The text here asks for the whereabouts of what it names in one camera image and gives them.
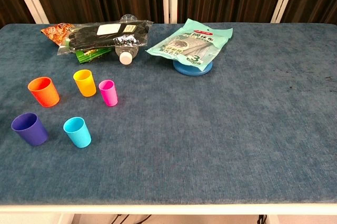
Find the blue round disc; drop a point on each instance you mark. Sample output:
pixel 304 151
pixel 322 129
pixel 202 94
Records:
pixel 184 70

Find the orange snack packet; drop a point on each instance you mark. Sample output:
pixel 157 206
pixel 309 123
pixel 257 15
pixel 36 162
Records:
pixel 56 34

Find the magenta plastic cup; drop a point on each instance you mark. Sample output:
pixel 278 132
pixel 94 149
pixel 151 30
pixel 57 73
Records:
pixel 109 96

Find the light blue plastic cup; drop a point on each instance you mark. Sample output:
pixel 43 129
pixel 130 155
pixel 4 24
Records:
pixel 79 137

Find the white table frame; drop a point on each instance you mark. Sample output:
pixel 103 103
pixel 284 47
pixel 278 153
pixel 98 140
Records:
pixel 168 209

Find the green snack packet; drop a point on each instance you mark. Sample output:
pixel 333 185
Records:
pixel 87 56

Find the clear plastic water bottle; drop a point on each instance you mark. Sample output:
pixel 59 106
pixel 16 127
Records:
pixel 126 56

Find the blue table cloth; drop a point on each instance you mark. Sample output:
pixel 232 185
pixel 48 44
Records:
pixel 197 129

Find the yellow plastic cup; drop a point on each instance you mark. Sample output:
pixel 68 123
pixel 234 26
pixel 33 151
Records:
pixel 85 87

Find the black gloves in clear bag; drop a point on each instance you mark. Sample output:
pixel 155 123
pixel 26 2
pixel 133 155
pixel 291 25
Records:
pixel 87 37

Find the teal dishcloth package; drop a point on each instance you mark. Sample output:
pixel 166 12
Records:
pixel 189 42

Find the purple plastic cup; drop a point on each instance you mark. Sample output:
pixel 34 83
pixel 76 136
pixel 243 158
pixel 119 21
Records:
pixel 33 134

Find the orange plastic cup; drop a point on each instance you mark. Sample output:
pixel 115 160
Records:
pixel 44 95

